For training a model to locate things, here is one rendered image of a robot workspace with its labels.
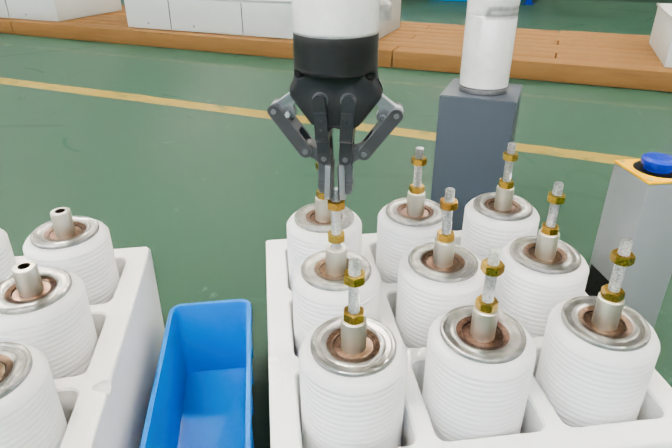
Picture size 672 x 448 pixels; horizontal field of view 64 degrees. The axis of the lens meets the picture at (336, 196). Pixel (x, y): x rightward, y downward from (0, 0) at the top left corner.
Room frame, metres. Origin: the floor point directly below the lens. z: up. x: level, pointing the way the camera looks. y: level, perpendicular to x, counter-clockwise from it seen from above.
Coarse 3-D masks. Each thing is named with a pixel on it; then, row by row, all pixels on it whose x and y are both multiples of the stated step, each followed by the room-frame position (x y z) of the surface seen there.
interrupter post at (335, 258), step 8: (328, 248) 0.48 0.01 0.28; (344, 248) 0.48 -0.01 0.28; (328, 256) 0.48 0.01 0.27; (336, 256) 0.47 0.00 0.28; (344, 256) 0.48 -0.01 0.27; (328, 264) 0.48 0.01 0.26; (336, 264) 0.47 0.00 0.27; (344, 264) 0.48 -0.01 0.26; (328, 272) 0.48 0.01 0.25; (336, 272) 0.47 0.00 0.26
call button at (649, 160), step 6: (642, 156) 0.62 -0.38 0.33; (648, 156) 0.62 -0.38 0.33; (654, 156) 0.61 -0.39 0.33; (660, 156) 0.61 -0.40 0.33; (666, 156) 0.61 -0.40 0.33; (642, 162) 0.61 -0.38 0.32; (648, 162) 0.60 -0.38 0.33; (654, 162) 0.60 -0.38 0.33; (660, 162) 0.60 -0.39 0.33; (666, 162) 0.60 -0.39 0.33; (648, 168) 0.61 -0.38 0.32; (654, 168) 0.60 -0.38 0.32; (660, 168) 0.59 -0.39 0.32; (666, 168) 0.59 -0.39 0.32
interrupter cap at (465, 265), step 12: (420, 252) 0.52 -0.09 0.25; (432, 252) 0.52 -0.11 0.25; (456, 252) 0.52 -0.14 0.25; (468, 252) 0.52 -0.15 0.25; (420, 264) 0.49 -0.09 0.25; (432, 264) 0.50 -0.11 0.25; (456, 264) 0.50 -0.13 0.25; (468, 264) 0.49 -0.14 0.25; (432, 276) 0.47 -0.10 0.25; (444, 276) 0.47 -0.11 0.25; (456, 276) 0.47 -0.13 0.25; (468, 276) 0.47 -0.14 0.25
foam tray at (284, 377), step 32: (288, 288) 0.55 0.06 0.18; (384, 288) 0.55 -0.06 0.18; (288, 320) 0.49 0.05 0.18; (384, 320) 0.49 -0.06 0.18; (288, 352) 0.44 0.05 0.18; (416, 352) 0.44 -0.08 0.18; (288, 384) 0.39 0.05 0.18; (416, 384) 0.39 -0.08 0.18; (288, 416) 0.35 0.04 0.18; (416, 416) 0.35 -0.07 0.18; (544, 416) 0.35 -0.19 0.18; (640, 416) 0.38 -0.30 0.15
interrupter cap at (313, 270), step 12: (324, 252) 0.52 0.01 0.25; (348, 252) 0.52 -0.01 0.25; (312, 264) 0.49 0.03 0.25; (324, 264) 0.50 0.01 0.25; (348, 264) 0.50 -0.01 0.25; (312, 276) 0.47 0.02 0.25; (324, 276) 0.47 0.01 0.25; (336, 276) 0.47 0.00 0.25; (324, 288) 0.45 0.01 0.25; (336, 288) 0.45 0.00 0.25
